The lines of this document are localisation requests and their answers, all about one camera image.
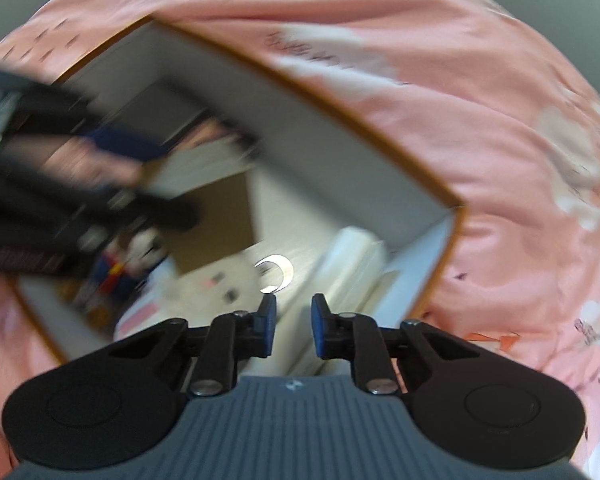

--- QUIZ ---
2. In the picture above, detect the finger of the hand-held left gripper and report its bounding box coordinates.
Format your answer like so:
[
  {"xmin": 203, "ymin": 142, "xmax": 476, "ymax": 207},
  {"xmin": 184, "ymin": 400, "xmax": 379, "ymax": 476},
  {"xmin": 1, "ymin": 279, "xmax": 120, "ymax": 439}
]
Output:
[
  {"xmin": 22, "ymin": 80, "xmax": 263, "ymax": 166},
  {"xmin": 0, "ymin": 160, "xmax": 203, "ymax": 241}
]

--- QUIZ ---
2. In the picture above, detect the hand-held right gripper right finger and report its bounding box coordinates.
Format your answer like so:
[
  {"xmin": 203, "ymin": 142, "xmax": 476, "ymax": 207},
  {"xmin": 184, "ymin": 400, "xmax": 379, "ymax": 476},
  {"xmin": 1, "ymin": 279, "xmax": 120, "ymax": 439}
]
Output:
[{"xmin": 311, "ymin": 294, "xmax": 482, "ymax": 395}]

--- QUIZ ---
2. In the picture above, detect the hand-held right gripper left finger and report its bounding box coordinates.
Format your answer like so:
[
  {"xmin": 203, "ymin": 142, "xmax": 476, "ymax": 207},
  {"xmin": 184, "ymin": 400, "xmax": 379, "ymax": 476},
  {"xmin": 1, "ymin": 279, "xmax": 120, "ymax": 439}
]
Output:
[{"xmin": 109, "ymin": 294, "xmax": 277, "ymax": 397}]

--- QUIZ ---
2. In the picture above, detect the red panda plush toy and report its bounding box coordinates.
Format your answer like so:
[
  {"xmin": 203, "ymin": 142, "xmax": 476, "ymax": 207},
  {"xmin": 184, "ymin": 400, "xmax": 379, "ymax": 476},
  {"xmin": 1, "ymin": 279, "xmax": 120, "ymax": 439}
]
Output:
[{"xmin": 91, "ymin": 230, "xmax": 170, "ymax": 307}]

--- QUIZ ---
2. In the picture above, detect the white box with orange edge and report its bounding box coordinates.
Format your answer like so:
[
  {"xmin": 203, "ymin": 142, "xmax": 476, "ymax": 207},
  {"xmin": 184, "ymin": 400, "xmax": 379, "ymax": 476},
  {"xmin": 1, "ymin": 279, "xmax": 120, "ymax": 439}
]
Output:
[{"xmin": 11, "ymin": 16, "xmax": 467, "ymax": 367}]

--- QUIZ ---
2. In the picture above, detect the brown cardboard sheet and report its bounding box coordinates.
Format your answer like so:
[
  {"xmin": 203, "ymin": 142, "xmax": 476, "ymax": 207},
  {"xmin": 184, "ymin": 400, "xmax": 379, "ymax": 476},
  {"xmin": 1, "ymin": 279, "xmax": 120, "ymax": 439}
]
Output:
[{"xmin": 167, "ymin": 169, "xmax": 260, "ymax": 277}]

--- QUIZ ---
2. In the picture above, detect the pink printed blanket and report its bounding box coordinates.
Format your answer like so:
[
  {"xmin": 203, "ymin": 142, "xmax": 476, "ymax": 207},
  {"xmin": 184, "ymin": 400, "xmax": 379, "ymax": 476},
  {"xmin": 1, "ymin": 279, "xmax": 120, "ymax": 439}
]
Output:
[{"xmin": 0, "ymin": 0, "xmax": 600, "ymax": 480}]

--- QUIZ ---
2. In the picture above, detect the metal crescent ring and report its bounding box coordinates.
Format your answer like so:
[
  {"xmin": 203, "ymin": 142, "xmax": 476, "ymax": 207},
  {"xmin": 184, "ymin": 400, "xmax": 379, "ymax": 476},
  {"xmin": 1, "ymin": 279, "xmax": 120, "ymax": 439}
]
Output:
[{"xmin": 254, "ymin": 255, "xmax": 295, "ymax": 294}]

